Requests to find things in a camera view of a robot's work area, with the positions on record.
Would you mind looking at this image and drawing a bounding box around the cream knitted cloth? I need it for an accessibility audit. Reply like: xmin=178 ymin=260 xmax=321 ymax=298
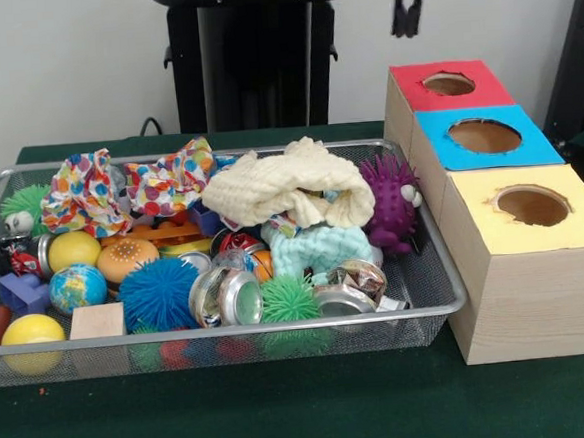
xmin=198 ymin=131 xmax=378 ymax=236

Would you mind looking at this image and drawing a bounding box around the polka dot cloth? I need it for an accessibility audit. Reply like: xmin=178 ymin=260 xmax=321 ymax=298
xmin=121 ymin=135 xmax=220 ymax=219
xmin=36 ymin=145 xmax=134 ymax=242

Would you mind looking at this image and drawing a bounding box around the wooden box with three holes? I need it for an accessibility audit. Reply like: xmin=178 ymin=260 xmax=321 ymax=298
xmin=379 ymin=51 xmax=584 ymax=371

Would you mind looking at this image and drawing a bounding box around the black upright panel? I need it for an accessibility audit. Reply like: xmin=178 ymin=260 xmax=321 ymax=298
xmin=534 ymin=0 xmax=584 ymax=137

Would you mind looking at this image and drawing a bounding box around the purple spiky toy creature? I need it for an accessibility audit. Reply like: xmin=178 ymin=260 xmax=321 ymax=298
xmin=357 ymin=150 xmax=429 ymax=258

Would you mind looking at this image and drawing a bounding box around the mint knitted cloth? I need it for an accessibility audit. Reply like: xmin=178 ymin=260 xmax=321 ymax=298
xmin=260 ymin=212 xmax=376 ymax=288

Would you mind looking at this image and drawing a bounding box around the crushed silver drink can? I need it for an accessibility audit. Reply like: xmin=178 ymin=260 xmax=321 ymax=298
xmin=312 ymin=255 xmax=410 ymax=319
xmin=185 ymin=264 xmax=265 ymax=330

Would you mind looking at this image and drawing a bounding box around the large blue spiky ball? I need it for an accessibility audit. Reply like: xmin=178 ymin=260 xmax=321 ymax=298
xmin=117 ymin=255 xmax=205 ymax=335

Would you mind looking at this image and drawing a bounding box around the yellow ball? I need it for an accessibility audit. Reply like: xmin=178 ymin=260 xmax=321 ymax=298
xmin=0 ymin=310 xmax=69 ymax=376

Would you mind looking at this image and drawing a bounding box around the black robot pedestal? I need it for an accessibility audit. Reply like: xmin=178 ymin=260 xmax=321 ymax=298
xmin=148 ymin=0 xmax=369 ymax=138

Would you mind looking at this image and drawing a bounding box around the black cable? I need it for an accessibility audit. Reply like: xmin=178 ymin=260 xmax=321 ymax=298
xmin=140 ymin=116 xmax=165 ymax=138

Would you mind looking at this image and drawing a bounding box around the shallow wire mesh bin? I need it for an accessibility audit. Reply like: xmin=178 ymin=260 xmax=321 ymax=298
xmin=0 ymin=133 xmax=474 ymax=389

